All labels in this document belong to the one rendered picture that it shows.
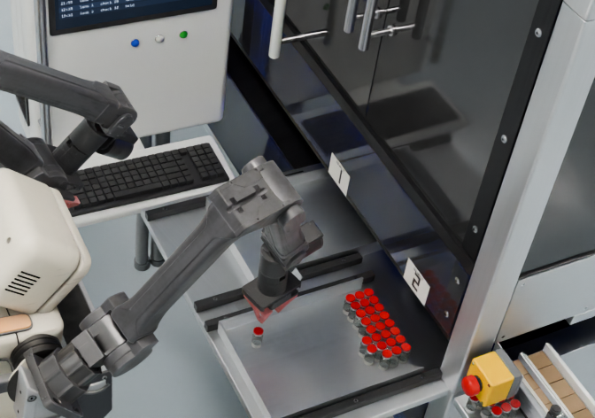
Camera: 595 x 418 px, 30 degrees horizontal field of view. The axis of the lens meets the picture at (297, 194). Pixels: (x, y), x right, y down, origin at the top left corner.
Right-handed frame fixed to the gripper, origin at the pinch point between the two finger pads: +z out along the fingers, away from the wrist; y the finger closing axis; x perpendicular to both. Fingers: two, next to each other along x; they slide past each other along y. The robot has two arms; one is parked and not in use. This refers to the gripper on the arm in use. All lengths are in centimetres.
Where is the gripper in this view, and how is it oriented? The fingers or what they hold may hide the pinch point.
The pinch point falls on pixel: (268, 313)
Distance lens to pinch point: 222.8
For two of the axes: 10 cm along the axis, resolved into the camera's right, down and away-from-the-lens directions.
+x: -6.6, -5.9, 4.7
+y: 7.5, -4.4, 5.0
